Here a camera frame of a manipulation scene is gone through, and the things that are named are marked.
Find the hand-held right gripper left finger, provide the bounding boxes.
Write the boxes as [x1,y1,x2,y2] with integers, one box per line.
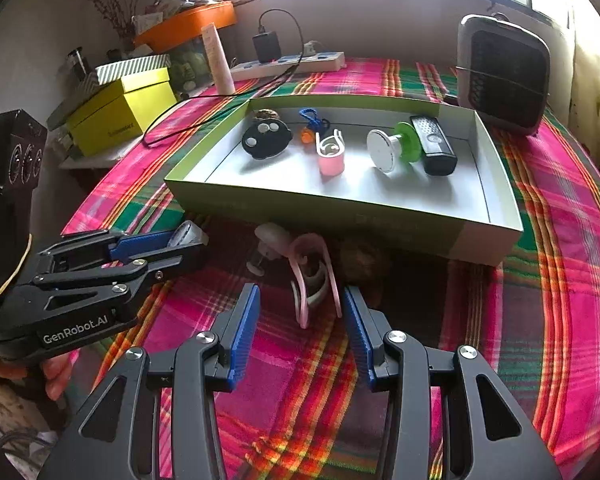
[37,282,261,480]

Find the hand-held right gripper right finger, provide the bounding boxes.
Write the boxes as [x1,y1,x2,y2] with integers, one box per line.
[342,286,563,480]

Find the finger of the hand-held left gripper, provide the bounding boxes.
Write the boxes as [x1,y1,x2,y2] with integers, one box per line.
[37,230,181,271]
[32,244,206,288]

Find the pink hair claw clip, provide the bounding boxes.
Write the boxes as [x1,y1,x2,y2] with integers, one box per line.
[287,234,342,330]

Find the shallow green cardboard box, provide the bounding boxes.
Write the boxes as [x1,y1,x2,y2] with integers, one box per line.
[164,94,524,267]

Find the black round remote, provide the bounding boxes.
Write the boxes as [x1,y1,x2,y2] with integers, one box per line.
[241,119,293,161]

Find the pink earbud case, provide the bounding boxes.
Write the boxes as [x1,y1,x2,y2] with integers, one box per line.
[314,129,346,177]

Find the blue and orange cord keychain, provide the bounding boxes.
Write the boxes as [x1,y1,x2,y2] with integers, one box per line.
[298,107,331,145]

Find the small black grille device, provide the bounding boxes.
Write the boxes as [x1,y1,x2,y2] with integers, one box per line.
[410,115,458,177]

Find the person's left hand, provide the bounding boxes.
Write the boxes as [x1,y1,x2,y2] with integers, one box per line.
[0,352,73,401]

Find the brown fuzzy ball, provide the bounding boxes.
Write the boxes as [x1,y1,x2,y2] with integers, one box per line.
[337,240,392,283]

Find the small white knob object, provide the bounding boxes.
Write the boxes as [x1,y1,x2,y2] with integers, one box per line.
[247,223,292,275]

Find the yellow cardboard box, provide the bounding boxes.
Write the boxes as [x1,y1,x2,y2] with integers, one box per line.
[65,66,177,157]

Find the striped white box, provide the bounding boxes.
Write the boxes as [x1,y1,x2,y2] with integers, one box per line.
[82,53,172,93]

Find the white and green spool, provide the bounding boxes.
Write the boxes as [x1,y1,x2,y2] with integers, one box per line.
[366,121,423,175]

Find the cream cosmetic tube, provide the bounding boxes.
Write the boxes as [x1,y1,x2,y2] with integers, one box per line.
[202,23,236,96]

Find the pink green plaid tablecloth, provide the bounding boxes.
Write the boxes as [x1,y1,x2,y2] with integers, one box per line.
[62,57,600,480]

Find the black charger plug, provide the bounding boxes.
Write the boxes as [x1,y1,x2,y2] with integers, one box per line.
[252,31,282,63]

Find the dried branches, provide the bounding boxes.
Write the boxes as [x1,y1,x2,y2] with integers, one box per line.
[72,0,148,43]

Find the white power strip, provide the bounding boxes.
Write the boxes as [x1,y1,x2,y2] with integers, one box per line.
[230,51,347,81]

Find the grey space heater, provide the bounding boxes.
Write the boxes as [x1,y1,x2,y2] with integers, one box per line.
[456,12,552,136]

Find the cream patterned curtain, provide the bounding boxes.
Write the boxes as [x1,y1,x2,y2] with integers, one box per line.
[570,0,600,166]

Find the black charger cable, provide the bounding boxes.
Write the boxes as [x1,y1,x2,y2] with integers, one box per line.
[144,8,306,150]

